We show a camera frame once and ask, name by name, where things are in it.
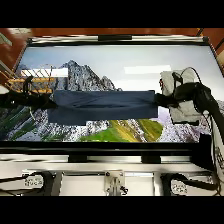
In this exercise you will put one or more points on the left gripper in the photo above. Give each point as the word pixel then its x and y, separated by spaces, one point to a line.
pixel 42 102

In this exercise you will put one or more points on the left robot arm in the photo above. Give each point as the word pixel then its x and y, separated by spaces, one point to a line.
pixel 13 98

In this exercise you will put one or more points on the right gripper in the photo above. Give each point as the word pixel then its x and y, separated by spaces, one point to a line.
pixel 165 100

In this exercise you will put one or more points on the dark blue garment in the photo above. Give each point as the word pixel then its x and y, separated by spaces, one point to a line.
pixel 103 106

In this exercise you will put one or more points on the silver frame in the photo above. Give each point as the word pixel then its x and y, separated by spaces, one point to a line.
pixel 86 173

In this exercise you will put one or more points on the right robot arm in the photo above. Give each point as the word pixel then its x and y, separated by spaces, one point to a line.
pixel 204 97

